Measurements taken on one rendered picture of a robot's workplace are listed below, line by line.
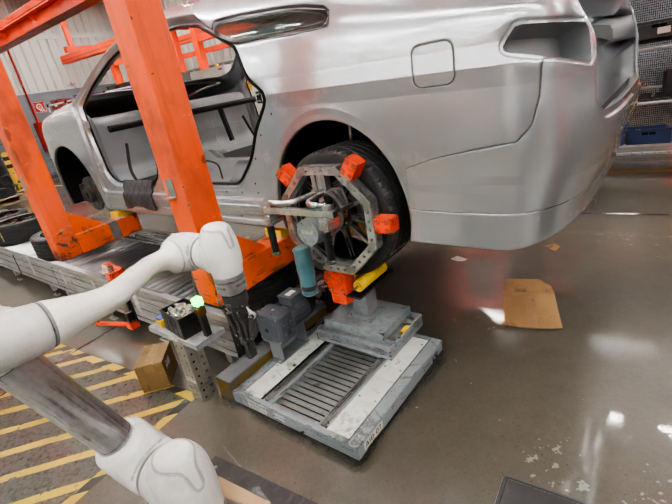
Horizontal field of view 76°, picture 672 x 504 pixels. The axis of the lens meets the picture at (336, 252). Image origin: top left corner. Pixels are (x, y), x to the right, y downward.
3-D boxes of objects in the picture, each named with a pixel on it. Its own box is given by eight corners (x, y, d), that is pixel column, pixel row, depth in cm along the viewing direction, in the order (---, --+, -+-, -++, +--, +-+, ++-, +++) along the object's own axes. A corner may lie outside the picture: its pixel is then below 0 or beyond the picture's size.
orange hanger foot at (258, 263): (306, 253, 265) (295, 199, 252) (243, 293, 229) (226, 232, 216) (287, 250, 275) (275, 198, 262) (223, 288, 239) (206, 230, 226)
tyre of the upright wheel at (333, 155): (324, 119, 225) (306, 224, 264) (294, 128, 208) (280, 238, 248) (435, 170, 199) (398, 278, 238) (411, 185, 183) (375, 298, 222)
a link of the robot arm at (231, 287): (228, 282, 121) (234, 301, 123) (250, 268, 128) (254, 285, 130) (206, 279, 126) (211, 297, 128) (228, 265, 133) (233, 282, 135)
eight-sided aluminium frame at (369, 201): (388, 274, 208) (372, 162, 187) (381, 280, 203) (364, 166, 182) (303, 260, 240) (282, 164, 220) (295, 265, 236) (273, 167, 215)
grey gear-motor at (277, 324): (334, 330, 262) (324, 279, 249) (288, 371, 232) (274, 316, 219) (312, 324, 273) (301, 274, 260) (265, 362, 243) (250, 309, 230)
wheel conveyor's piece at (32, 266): (149, 262, 459) (136, 227, 444) (65, 300, 398) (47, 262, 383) (105, 251, 519) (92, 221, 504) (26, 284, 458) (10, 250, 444)
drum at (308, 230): (347, 231, 212) (343, 204, 207) (321, 248, 197) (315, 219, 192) (325, 229, 221) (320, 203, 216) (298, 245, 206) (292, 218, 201)
